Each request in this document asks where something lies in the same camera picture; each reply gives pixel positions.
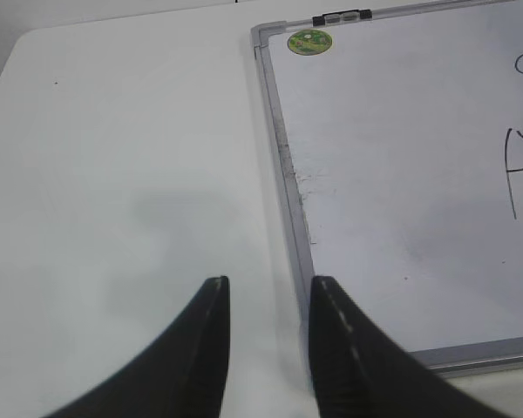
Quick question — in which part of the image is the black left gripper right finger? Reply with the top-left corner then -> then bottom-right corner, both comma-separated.
309,276 -> 502,417

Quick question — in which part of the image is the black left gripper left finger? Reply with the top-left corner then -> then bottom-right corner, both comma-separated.
53,276 -> 230,417

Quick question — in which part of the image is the round green magnet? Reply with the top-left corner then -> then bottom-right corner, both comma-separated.
287,29 -> 333,56

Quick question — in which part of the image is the white board with aluminium frame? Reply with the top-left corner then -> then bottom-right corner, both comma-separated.
251,1 -> 523,375

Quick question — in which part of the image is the black hanging clip on frame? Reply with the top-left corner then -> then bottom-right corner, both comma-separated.
312,9 -> 373,28

